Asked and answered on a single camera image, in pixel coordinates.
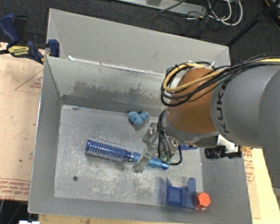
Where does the black cylinder on white bracket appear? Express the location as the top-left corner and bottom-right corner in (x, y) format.
(203, 132), (245, 166)

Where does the blue plastic bracket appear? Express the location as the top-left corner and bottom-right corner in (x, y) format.
(161, 173), (203, 211)

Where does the orange hexagonal block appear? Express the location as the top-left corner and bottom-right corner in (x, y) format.
(195, 191), (213, 212)

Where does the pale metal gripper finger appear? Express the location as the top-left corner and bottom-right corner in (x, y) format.
(131, 146), (153, 175)
(141, 127), (159, 152)

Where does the blue round hairbrush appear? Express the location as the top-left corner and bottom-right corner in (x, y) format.
(84, 137), (172, 172)

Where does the grey metal bin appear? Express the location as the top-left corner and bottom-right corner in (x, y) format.
(16, 8), (280, 224)

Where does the blue toy animal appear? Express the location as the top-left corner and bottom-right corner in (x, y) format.
(126, 108), (151, 132)

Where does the brown cardboard board, red print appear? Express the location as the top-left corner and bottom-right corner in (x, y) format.
(0, 41), (280, 224)

